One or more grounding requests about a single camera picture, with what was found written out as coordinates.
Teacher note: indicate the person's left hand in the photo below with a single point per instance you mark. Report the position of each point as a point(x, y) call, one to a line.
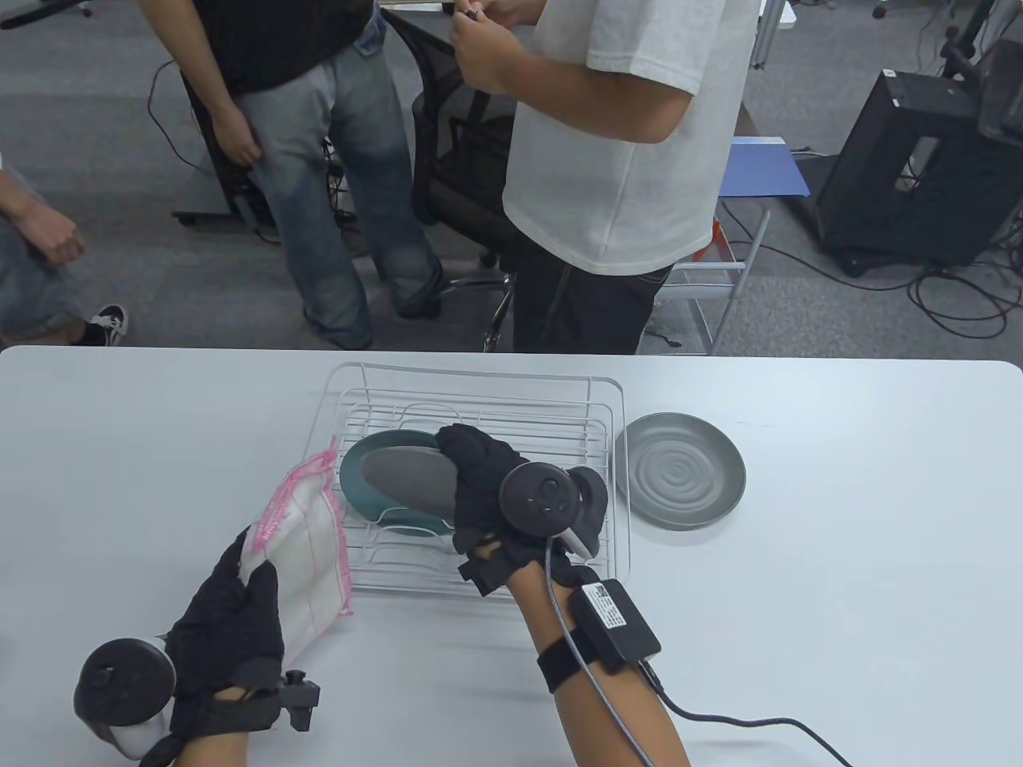
point(224, 647)

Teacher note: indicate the person's right hand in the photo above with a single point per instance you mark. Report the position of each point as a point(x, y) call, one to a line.
point(479, 479)

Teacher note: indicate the grey smooth plate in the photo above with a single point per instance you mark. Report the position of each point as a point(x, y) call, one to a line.
point(408, 475)

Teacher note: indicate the white pink-edged dish cloth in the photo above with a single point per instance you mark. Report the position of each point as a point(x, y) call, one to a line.
point(304, 575)

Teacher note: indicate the teal plate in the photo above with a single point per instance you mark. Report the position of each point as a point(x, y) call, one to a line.
point(360, 495)

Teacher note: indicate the grey rippled plate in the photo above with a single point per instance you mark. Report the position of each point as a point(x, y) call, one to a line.
point(679, 471)

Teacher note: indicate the person's right forearm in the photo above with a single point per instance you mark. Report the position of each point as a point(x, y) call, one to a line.
point(607, 719)

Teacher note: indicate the person's left forearm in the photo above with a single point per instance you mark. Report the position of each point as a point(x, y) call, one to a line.
point(212, 751)

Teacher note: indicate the black forearm box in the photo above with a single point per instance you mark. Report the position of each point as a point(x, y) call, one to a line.
point(615, 623)

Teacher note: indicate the right hand controller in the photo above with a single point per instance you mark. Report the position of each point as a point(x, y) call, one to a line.
point(543, 495)

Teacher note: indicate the hand controller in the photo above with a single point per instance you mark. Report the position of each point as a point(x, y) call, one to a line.
point(543, 495)
point(120, 679)

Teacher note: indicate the left hand controller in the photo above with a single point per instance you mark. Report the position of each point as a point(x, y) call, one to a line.
point(120, 679)

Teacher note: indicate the black mesh office chair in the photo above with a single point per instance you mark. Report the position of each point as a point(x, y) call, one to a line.
point(463, 160)

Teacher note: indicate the grey metal trolley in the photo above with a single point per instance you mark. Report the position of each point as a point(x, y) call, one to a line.
point(723, 272)

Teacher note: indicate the blue folder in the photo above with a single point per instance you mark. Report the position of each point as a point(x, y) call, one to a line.
point(767, 172)

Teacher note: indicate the black equipment case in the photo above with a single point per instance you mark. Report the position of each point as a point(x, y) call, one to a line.
point(895, 176)

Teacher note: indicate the white background desk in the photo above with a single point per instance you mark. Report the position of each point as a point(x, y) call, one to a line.
point(775, 12)

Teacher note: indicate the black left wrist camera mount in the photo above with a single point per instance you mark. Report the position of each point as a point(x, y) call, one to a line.
point(300, 695)

